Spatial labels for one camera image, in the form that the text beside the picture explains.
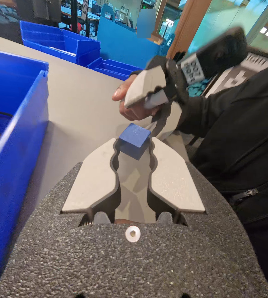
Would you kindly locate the person's right forearm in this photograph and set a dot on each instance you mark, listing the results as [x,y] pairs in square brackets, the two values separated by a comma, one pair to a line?
[206,114]

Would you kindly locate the large blue storage bin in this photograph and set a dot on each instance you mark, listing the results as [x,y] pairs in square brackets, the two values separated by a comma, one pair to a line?
[20,139]

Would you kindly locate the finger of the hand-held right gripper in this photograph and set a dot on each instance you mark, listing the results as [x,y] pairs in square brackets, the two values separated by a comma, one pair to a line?
[145,83]
[157,100]

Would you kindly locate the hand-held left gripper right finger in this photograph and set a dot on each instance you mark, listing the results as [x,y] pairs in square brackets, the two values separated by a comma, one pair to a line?
[173,184]

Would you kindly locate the blue wooden cube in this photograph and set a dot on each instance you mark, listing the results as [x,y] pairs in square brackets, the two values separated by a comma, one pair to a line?
[134,139]

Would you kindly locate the black and white marker board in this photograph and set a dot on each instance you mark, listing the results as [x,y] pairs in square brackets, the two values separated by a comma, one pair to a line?
[241,76]

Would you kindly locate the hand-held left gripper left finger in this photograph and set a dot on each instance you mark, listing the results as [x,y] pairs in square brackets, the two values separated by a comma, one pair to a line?
[94,181]

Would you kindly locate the person's right hand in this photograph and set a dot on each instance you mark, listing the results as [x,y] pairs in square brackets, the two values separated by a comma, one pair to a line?
[134,114]

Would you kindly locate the wooden column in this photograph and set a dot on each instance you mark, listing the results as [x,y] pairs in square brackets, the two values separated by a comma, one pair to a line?
[189,28]

